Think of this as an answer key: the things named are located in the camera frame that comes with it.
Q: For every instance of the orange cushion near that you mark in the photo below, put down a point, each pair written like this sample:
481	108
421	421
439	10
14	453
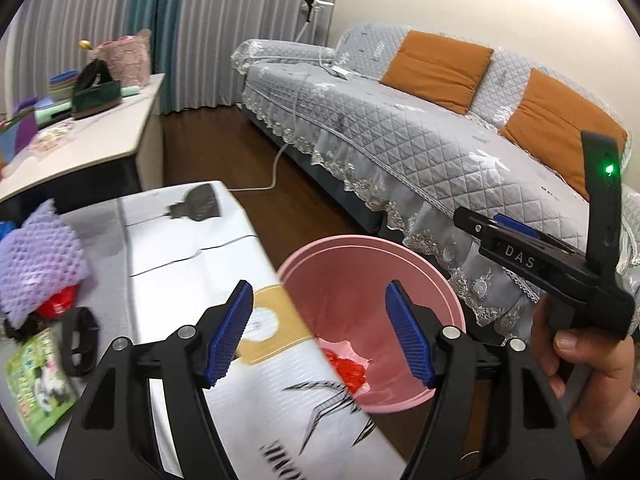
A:
547	124

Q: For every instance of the dark leopard print cloth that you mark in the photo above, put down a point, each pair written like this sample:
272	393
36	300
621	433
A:
33	325

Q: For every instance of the blue plastic bag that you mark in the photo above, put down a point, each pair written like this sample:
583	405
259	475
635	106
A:
6	227

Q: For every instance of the pink trash bin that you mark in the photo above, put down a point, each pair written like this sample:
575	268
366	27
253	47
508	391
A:
337	285

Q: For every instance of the grey quilted sofa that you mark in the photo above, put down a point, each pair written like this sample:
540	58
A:
413	160

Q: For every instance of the orange plastic bag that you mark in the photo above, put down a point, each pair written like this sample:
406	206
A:
351	372

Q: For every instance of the teal curtain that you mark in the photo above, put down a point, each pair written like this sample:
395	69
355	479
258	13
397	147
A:
162	18

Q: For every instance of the green snack packet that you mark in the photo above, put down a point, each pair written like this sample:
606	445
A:
40	390

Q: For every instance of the orange cushion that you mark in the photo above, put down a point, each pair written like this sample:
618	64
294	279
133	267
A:
438	69
547	124

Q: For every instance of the grey curtain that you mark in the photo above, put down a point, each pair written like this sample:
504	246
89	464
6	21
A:
42	42

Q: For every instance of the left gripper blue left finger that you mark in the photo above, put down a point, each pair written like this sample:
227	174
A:
222	345

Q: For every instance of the pink lace basket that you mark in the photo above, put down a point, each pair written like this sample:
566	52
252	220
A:
128	58

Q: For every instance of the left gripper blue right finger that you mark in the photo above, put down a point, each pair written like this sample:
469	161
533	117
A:
413	343

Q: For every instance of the stack of coloured bowls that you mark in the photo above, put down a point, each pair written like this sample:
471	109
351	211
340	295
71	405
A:
61	86

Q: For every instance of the clear plastic bag on table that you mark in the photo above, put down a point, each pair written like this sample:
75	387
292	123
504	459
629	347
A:
51	138

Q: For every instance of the red plastic bag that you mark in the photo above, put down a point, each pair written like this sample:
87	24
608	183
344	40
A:
58	303

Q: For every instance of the dark green round basket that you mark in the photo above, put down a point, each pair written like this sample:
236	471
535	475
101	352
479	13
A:
95	91

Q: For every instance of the person's right hand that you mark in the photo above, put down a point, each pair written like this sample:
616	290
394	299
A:
605	420

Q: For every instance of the black band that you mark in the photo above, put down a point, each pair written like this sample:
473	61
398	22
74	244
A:
80	342

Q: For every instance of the colourful storage box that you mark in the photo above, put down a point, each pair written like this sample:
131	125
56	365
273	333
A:
16	134

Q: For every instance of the orange cushion far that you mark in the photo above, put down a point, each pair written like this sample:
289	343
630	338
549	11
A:
438	69

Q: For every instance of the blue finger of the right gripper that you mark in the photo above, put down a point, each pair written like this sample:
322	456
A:
514	225

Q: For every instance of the purple foam fruit net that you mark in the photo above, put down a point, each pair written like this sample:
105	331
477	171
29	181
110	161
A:
38	260

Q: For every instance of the white coffee table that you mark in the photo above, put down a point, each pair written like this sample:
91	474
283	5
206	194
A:
116	153

